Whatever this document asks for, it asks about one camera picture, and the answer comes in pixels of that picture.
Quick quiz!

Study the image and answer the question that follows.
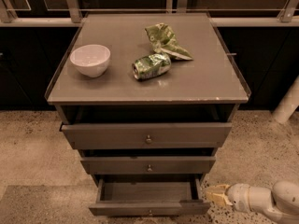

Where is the grey bottom drawer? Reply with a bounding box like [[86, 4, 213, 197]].
[[89, 175, 210, 217]]

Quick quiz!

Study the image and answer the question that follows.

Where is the grey drawer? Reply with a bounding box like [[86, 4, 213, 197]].
[[81, 156, 216, 175], [62, 122, 232, 149], [89, 175, 210, 217]]

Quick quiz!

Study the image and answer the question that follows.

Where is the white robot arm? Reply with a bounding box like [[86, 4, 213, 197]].
[[206, 181, 299, 224]]

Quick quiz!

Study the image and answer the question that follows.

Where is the grey middle drawer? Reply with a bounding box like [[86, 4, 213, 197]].
[[81, 156, 216, 175]]

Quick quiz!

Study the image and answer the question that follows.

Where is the grey drawer cabinet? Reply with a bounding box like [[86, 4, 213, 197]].
[[44, 12, 252, 185]]

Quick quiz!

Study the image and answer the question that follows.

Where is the grey top drawer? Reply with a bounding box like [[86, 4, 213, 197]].
[[62, 122, 232, 149]]

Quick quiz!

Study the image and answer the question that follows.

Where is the white pillar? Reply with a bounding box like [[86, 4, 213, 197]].
[[273, 76, 299, 123]]

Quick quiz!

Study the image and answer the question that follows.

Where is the crushed green soda can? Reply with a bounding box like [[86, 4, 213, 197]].
[[132, 53, 171, 80]]

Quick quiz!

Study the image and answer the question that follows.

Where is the green chip bag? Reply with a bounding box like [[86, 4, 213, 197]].
[[145, 23, 192, 61]]

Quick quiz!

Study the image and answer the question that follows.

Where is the white ceramic bowl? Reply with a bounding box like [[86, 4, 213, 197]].
[[70, 44, 111, 77]]

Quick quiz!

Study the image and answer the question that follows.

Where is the metal window railing frame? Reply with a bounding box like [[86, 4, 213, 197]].
[[0, 0, 299, 27]]

